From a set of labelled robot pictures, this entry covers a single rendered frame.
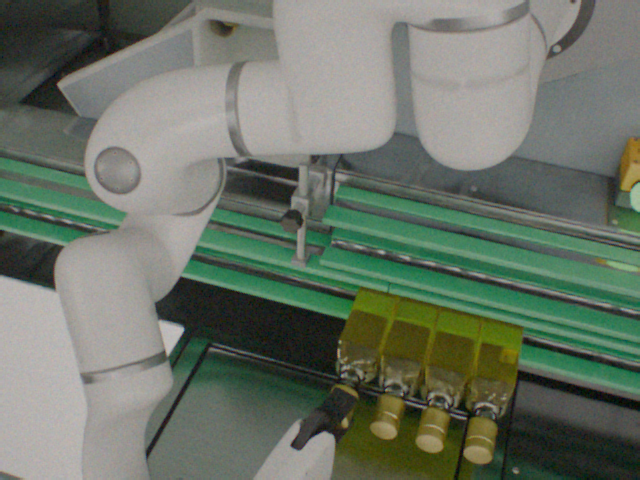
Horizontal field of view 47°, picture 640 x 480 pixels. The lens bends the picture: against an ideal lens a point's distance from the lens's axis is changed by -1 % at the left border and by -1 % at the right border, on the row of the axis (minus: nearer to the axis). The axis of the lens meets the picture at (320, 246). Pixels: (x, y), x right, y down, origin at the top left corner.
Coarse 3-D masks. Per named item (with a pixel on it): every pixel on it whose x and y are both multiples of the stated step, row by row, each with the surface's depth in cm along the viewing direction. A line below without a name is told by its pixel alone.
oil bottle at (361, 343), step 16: (368, 288) 103; (368, 304) 101; (384, 304) 101; (352, 320) 99; (368, 320) 99; (384, 320) 99; (352, 336) 97; (368, 336) 97; (384, 336) 98; (352, 352) 95; (368, 352) 95; (336, 368) 97; (368, 368) 95
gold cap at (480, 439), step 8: (480, 416) 89; (472, 424) 89; (480, 424) 89; (488, 424) 89; (496, 424) 89; (472, 432) 88; (480, 432) 88; (488, 432) 88; (496, 432) 89; (472, 440) 87; (480, 440) 87; (488, 440) 87; (464, 448) 88; (472, 448) 87; (480, 448) 86; (488, 448) 86; (472, 456) 88; (480, 456) 87; (488, 456) 87
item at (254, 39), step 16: (208, 16) 98; (224, 16) 97; (240, 16) 97; (256, 16) 97; (208, 32) 102; (240, 32) 106; (256, 32) 106; (272, 32) 105; (208, 48) 104; (224, 48) 108; (240, 48) 108; (256, 48) 107; (272, 48) 106; (272, 160) 110; (288, 160) 109; (304, 160) 108
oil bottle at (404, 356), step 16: (400, 304) 102; (416, 304) 102; (432, 304) 102; (400, 320) 100; (416, 320) 100; (432, 320) 100; (400, 336) 98; (416, 336) 98; (432, 336) 100; (384, 352) 96; (400, 352) 96; (416, 352) 96; (384, 368) 95; (400, 368) 94; (416, 368) 94; (416, 384) 95
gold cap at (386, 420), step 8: (384, 400) 91; (392, 400) 91; (400, 400) 92; (376, 408) 91; (384, 408) 90; (392, 408) 90; (400, 408) 91; (376, 416) 90; (384, 416) 89; (392, 416) 90; (400, 416) 91; (376, 424) 89; (384, 424) 89; (392, 424) 89; (376, 432) 90; (384, 432) 90; (392, 432) 90
